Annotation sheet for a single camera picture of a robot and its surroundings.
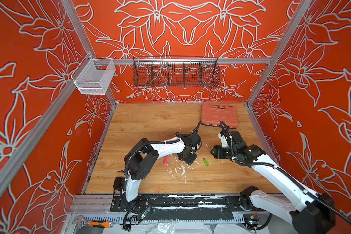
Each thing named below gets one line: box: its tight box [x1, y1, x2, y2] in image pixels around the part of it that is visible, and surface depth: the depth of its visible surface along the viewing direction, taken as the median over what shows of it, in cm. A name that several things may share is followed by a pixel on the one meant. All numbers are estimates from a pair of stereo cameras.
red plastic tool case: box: [200, 103, 239, 129], surface depth 108 cm
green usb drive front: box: [202, 156, 210, 167], surface depth 89 cm
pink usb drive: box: [163, 155, 169, 165], surface depth 92 cm
